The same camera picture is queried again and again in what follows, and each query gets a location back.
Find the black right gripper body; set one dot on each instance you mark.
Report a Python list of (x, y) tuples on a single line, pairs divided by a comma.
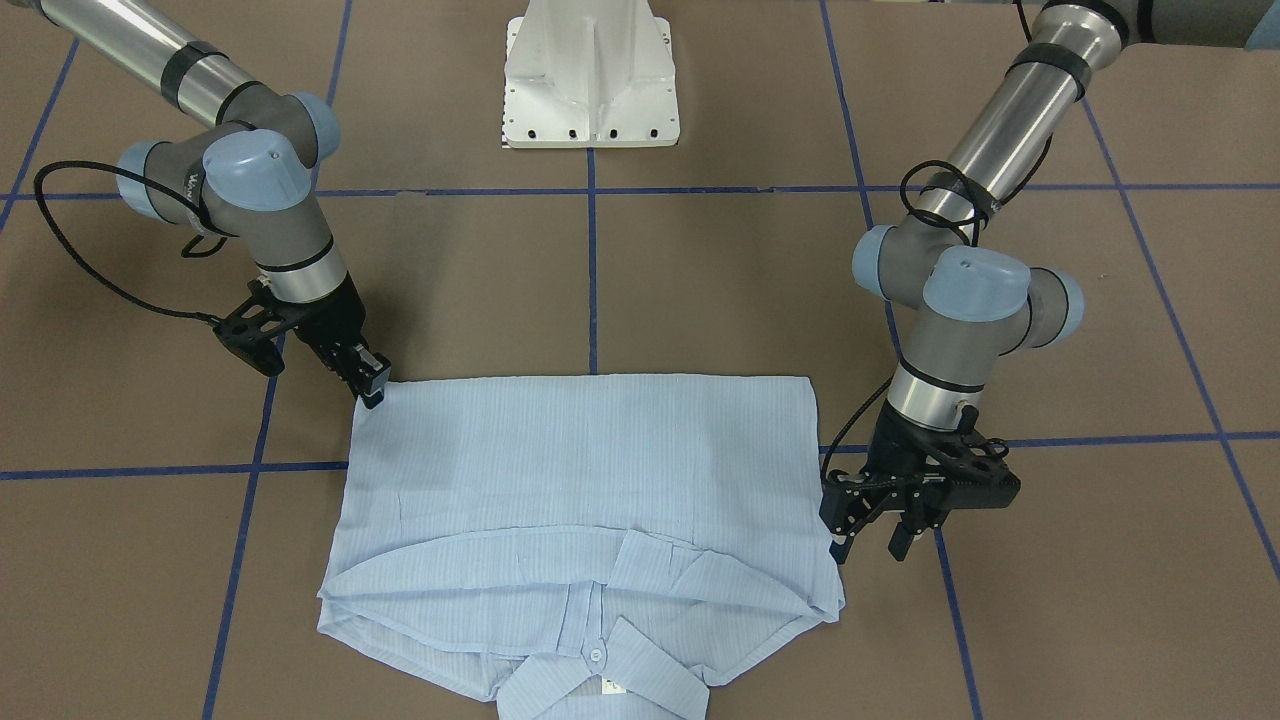
[(334, 320)]

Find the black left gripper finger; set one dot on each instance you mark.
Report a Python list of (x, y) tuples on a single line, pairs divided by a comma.
[(842, 539), (904, 535)]

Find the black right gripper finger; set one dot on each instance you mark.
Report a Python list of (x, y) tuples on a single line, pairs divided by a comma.
[(371, 393)]

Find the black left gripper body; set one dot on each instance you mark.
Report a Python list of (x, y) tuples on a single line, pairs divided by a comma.
[(888, 451)]

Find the light blue button shirt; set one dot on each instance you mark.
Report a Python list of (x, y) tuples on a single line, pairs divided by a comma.
[(584, 547)]

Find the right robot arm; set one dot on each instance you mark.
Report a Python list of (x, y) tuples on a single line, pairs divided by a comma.
[(247, 177)]

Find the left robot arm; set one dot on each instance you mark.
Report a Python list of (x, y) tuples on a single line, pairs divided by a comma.
[(973, 305)]

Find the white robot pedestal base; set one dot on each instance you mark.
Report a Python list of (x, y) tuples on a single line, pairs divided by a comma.
[(590, 75)]

